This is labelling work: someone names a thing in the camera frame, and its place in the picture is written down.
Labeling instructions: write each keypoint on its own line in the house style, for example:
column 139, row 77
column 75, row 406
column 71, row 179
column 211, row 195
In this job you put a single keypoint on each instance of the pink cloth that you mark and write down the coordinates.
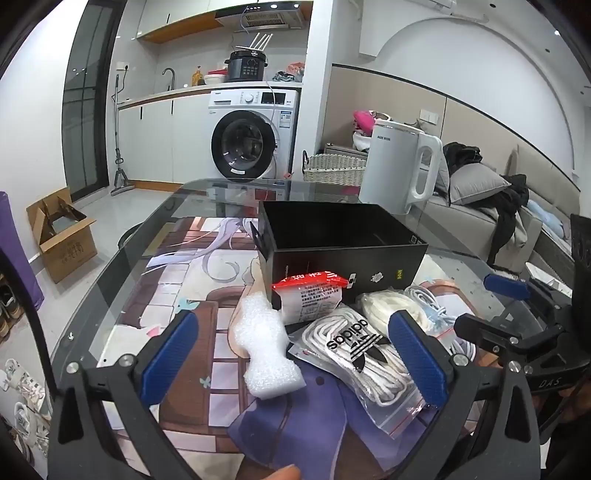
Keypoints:
column 364, row 121

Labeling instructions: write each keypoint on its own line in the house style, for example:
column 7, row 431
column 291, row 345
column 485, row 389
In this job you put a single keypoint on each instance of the pile of clothes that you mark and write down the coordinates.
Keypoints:
column 290, row 74

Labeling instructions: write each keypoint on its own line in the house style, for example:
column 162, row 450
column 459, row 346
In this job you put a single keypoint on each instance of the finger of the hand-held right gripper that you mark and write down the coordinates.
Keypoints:
column 505, row 285
column 485, row 331

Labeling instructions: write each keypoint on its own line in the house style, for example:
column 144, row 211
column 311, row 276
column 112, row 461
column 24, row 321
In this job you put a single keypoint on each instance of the light blue cloth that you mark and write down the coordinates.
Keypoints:
column 547, row 219

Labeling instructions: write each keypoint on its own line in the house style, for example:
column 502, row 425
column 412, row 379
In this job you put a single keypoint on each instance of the white wicker basket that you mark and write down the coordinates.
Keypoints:
column 332, row 168

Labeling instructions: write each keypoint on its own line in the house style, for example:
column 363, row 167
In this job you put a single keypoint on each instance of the bag of white shoelaces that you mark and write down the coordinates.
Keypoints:
column 341, row 346

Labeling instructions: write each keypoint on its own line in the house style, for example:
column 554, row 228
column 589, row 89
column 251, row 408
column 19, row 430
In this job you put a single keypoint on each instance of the black clothes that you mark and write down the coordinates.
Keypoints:
column 461, row 154

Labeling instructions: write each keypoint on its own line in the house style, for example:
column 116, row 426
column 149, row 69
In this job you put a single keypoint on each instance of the brown cardboard box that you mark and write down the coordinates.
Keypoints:
column 69, row 249

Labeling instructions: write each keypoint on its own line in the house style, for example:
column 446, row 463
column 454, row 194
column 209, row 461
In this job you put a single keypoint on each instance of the white foam piece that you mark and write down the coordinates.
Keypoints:
column 263, row 341

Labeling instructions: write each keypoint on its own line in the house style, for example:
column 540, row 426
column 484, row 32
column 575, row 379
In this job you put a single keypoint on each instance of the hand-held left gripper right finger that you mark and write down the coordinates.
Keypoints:
column 418, row 360

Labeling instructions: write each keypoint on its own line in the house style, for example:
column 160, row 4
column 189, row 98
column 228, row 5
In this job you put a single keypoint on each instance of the grey sofa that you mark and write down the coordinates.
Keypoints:
column 466, row 226

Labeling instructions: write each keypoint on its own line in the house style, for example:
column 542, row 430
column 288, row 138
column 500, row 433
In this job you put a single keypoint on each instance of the white patterned slipper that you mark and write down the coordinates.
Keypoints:
column 32, row 427
column 23, row 378

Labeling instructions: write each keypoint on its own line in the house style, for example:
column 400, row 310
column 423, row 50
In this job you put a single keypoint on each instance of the wall socket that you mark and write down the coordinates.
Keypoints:
column 429, row 116

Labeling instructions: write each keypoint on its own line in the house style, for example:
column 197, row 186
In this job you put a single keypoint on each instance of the dark glass door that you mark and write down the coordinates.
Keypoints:
column 87, row 101

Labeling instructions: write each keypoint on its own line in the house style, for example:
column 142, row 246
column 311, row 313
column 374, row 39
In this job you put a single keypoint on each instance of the dark jacket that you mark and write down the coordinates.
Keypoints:
column 508, row 207

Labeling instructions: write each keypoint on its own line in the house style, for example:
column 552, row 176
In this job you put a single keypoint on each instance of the red and white packet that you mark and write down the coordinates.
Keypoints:
column 314, row 300

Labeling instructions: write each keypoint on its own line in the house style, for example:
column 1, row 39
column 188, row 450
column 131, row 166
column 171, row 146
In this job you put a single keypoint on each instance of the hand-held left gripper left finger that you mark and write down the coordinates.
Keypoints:
column 171, row 355

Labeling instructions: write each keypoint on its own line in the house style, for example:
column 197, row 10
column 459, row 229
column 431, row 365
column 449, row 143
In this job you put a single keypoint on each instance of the yellow oil bottle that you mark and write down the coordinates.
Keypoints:
column 198, row 77

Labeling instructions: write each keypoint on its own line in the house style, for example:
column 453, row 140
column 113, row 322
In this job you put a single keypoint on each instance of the white kitchen cabinet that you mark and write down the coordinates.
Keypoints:
column 157, row 138

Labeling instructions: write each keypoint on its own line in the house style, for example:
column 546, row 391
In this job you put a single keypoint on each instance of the steel range hood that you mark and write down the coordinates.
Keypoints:
column 261, row 16

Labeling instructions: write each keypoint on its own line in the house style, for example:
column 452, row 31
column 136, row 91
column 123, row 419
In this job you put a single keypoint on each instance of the flat mop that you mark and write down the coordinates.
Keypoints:
column 121, row 177

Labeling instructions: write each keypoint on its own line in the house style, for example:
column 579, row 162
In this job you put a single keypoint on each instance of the grey pillow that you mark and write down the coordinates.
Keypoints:
column 478, row 184

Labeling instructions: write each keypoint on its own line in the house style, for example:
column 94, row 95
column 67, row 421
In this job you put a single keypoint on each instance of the purple cloth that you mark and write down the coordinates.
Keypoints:
column 18, row 258

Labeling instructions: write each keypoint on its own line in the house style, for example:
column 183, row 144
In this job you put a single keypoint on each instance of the printed desk mat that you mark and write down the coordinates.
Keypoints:
column 194, row 286

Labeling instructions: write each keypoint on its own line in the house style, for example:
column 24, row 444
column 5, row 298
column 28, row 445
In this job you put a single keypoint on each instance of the black pressure cooker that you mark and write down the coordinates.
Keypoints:
column 245, row 67

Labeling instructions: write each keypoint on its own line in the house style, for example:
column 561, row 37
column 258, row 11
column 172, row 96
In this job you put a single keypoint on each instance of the steel faucet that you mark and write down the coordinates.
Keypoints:
column 171, row 76

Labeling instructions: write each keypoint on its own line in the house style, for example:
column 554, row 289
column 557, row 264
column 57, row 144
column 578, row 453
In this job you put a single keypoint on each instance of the white electric kettle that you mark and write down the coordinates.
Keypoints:
column 388, row 166

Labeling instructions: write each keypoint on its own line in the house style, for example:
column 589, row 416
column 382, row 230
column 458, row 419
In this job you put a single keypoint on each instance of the person's left hand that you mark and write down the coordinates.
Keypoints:
column 279, row 473

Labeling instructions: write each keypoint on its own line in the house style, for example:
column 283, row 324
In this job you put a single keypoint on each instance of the white washing machine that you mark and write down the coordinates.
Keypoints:
column 249, row 138

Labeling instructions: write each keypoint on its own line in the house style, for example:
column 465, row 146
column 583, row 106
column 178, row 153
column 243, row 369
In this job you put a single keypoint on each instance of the white router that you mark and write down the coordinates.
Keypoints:
column 253, row 44

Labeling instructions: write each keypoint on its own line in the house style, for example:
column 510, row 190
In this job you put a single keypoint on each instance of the black cardboard box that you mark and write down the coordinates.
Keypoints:
column 323, row 263

